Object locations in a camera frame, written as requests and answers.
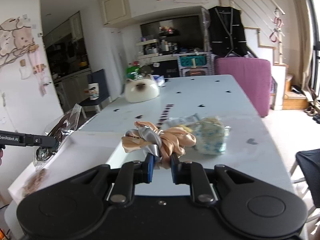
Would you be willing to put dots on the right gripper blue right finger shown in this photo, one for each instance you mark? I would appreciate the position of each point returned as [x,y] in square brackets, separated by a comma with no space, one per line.
[193,175]

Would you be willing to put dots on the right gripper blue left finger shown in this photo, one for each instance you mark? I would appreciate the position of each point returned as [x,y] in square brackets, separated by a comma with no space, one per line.
[128,176]

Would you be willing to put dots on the beige silver satin scrunchie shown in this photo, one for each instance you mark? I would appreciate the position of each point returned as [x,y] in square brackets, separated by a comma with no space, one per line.
[160,143]

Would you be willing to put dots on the blue patterned white cloth pouch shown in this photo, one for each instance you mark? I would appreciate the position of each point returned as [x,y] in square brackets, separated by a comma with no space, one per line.
[211,136]

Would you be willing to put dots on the small white blue packet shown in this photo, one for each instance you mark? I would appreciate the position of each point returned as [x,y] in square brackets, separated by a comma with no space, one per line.
[185,121]

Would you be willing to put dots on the person's left hand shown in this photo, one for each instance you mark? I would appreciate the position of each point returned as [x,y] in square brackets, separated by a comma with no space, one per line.
[1,156]

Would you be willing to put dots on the white shallow tray box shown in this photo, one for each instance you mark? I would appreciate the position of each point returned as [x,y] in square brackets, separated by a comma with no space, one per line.
[82,151]

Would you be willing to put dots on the white ceramic cat figure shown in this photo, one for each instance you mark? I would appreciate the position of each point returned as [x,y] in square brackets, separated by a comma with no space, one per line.
[140,90]

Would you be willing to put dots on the white cartoon tote bag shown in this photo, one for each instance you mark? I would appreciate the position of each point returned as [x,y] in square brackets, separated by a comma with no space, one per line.
[93,89]

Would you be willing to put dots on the blue tissue pack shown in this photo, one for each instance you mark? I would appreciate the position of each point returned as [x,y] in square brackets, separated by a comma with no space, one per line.
[160,80]

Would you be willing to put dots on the dark blue chair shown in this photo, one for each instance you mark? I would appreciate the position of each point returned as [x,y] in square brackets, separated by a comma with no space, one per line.
[96,77]

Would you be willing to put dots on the green shopping bag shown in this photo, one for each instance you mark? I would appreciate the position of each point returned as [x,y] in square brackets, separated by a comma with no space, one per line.
[132,72]

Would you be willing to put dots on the teal POIZON sign box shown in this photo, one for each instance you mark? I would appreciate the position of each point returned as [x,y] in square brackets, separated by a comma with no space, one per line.
[194,64]

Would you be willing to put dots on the dark folding chair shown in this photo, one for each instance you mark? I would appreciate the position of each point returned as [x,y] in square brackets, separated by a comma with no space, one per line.
[308,161]

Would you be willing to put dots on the white cosmetics shelf rack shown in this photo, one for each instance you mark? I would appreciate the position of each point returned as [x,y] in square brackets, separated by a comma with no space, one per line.
[147,49]

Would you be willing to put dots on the black vest with white trim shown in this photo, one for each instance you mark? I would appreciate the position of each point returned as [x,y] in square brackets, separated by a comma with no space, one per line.
[226,32]

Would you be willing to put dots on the pink clothes hanger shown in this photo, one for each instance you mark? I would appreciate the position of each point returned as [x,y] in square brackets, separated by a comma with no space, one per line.
[191,1]

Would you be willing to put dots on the beige window curtain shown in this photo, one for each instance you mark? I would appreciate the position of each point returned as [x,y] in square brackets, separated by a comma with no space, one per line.
[305,36]

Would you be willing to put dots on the bear pattern wall hanging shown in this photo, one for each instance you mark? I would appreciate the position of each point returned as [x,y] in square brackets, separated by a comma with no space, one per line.
[16,40]

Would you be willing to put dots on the cream upper wall cabinet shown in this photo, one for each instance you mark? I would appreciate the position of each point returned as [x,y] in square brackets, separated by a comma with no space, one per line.
[114,11]

